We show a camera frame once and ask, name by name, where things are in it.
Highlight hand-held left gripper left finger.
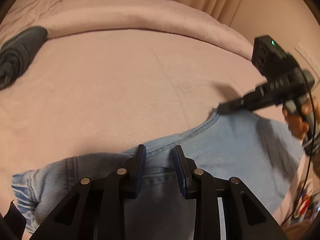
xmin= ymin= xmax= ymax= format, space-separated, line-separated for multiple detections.
xmin=29 ymin=144 xmax=147 ymax=240

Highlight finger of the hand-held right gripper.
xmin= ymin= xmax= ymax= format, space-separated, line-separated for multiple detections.
xmin=218 ymin=87 xmax=260 ymax=115

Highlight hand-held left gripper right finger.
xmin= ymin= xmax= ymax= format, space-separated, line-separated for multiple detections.
xmin=174 ymin=145 xmax=288 ymax=240

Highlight light blue denim pants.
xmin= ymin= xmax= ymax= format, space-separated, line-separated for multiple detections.
xmin=11 ymin=109 xmax=304 ymax=240

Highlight person's right hand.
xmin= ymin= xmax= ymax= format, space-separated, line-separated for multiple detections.
xmin=282 ymin=96 xmax=320 ymax=140

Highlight pink bed sheet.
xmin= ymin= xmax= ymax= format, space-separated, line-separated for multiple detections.
xmin=0 ymin=27 xmax=310 ymax=230

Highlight colourful clutter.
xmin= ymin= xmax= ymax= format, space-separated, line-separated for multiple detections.
xmin=292 ymin=180 xmax=320 ymax=220

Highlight pink comforter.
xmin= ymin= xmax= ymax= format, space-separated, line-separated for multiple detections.
xmin=0 ymin=0 xmax=253 ymax=61

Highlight dark grey folded cloth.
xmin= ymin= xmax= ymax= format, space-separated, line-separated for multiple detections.
xmin=0 ymin=26 xmax=48 ymax=90

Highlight black cable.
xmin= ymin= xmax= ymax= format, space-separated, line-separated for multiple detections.
xmin=281 ymin=72 xmax=316 ymax=227

